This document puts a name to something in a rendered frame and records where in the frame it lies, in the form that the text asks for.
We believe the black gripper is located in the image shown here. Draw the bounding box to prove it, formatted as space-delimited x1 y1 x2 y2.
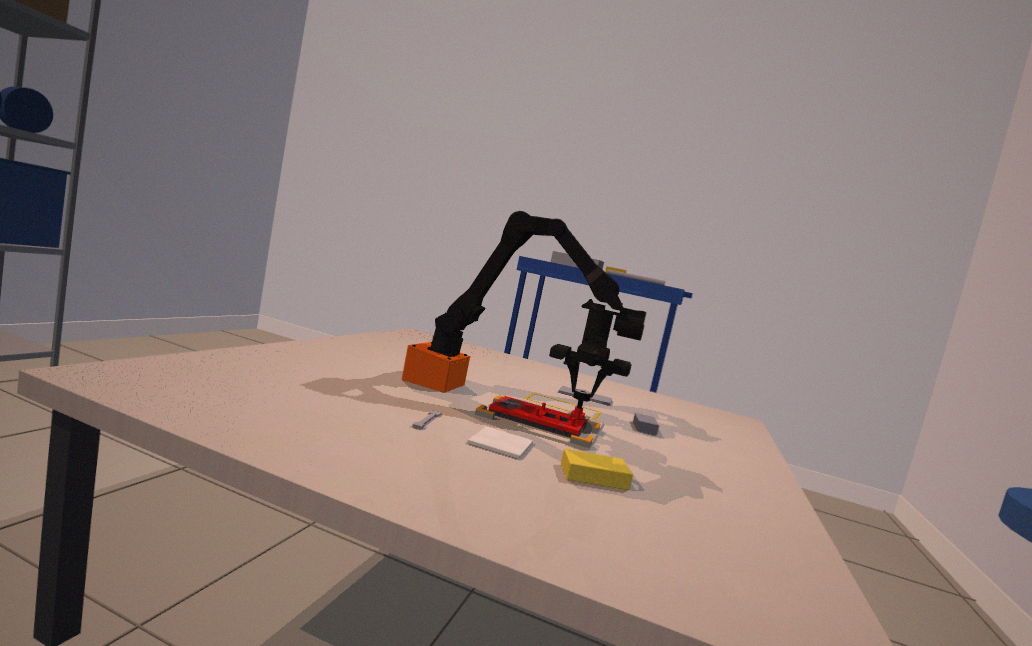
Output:
549 328 632 398

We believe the yellow rectangular block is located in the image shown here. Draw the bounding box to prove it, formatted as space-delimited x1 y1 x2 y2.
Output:
561 449 634 490

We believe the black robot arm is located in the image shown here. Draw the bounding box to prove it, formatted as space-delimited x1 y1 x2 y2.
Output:
427 211 646 366

